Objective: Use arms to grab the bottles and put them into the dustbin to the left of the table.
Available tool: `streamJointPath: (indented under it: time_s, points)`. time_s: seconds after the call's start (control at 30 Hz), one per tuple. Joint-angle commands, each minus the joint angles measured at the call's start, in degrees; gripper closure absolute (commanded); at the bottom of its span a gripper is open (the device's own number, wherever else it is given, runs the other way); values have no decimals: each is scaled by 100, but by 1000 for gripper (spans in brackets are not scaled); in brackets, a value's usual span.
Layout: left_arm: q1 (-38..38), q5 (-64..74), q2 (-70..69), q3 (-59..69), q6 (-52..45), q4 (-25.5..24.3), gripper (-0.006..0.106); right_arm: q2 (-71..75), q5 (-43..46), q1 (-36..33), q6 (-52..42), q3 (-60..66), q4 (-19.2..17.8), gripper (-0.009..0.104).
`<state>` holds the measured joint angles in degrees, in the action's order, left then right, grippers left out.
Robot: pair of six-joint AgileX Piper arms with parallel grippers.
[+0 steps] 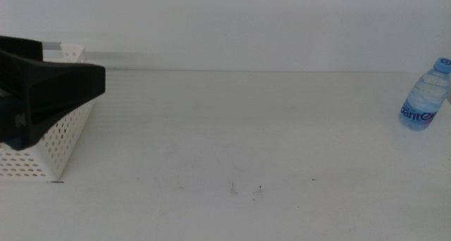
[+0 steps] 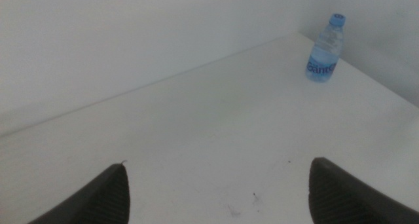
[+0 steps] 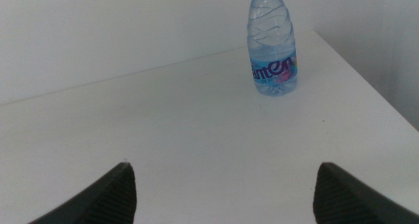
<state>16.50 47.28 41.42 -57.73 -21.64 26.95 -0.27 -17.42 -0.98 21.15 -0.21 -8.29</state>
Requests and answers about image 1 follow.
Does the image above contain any clear water bottle blue cap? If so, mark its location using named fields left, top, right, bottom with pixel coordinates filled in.
left=398, top=57, right=451, bottom=132

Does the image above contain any white perforated plastic basket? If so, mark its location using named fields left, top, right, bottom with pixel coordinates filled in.
left=0, top=43, right=96, bottom=182

